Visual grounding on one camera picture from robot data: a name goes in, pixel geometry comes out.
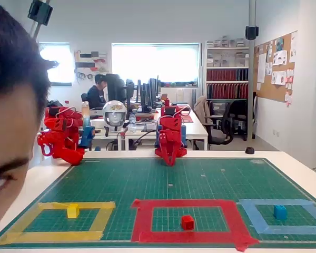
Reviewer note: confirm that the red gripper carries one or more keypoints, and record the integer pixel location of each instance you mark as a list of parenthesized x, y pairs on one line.
[(166, 147)]

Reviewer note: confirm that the red cube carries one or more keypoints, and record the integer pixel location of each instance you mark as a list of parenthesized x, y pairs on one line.
[(187, 222)]

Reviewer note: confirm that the red 3D-printed robot arm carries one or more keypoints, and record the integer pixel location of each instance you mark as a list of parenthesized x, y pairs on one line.
[(171, 122)]

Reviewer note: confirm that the red tape square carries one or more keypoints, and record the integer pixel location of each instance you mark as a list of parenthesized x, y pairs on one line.
[(144, 218)]

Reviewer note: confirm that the yellow cube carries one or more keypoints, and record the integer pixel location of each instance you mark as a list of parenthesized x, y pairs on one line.
[(73, 211)]

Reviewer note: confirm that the blue cube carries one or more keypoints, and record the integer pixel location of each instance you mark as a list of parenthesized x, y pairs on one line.
[(280, 213)]

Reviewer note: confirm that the blue tape square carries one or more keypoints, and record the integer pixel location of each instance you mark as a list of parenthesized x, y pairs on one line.
[(279, 229)]

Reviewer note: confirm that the yellow tape square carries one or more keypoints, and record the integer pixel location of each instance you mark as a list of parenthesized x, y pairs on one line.
[(55, 236)]

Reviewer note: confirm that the blue table clamp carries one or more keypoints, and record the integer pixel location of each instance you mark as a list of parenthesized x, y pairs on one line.
[(183, 135), (87, 134)]

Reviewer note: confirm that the white office desk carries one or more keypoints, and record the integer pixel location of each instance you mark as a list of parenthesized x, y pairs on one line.
[(197, 130)]

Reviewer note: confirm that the green cutting mat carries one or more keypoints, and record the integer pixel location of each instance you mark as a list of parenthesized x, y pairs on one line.
[(158, 182)]

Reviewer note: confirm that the clear water bottle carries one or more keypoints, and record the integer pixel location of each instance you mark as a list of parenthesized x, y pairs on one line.
[(132, 124)]

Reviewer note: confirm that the red bottle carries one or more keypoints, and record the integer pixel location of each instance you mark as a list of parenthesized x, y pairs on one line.
[(167, 102)]

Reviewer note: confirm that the office chair with grey seat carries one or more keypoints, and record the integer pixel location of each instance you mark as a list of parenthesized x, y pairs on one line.
[(217, 135)]

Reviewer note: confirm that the beige jacket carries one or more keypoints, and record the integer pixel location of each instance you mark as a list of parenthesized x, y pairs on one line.
[(201, 109)]

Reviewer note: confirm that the black computer monitor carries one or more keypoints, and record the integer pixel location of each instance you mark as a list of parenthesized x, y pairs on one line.
[(154, 89), (116, 88), (130, 88), (145, 96)]

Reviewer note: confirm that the white helmet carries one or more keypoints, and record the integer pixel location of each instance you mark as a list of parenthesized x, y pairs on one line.
[(114, 116)]

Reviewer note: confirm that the black office chair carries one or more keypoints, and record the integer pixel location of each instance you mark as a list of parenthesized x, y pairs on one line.
[(239, 110)]

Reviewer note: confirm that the small black cap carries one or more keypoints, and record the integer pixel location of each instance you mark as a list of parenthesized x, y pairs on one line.
[(249, 150)]

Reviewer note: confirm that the white bookshelf with binders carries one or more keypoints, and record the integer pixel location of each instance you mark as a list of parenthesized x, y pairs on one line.
[(226, 91)]

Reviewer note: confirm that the wide bright window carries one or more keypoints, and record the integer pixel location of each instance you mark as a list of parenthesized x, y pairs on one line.
[(173, 63)]

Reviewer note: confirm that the seated person in dark shirt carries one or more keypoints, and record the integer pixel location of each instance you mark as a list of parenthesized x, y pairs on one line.
[(96, 96)]

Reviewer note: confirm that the colourful drink bottle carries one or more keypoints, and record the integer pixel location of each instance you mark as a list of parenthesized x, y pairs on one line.
[(86, 113)]

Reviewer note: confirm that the grey round column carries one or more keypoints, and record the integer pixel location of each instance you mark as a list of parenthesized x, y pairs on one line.
[(252, 79)]

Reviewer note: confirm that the cork pin board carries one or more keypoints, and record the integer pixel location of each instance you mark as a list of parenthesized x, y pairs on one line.
[(268, 91)]

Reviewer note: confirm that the black bag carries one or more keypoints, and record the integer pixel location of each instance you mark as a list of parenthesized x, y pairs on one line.
[(55, 103)]

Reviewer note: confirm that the small bright window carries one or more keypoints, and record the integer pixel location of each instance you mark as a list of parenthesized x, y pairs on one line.
[(63, 71)]

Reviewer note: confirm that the black pole clamp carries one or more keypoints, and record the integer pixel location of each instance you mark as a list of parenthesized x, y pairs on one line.
[(252, 33), (40, 11)]

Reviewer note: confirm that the person in white polo shirt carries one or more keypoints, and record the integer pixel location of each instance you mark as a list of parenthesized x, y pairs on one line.
[(10, 118)]

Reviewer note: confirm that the silver aluminium rod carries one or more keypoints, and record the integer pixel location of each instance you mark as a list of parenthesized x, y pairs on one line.
[(36, 29)]

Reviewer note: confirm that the white wall socket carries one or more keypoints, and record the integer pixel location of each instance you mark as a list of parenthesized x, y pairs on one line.
[(275, 132)]

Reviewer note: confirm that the white wall tool board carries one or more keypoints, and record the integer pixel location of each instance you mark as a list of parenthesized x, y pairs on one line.
[(90, 64)]

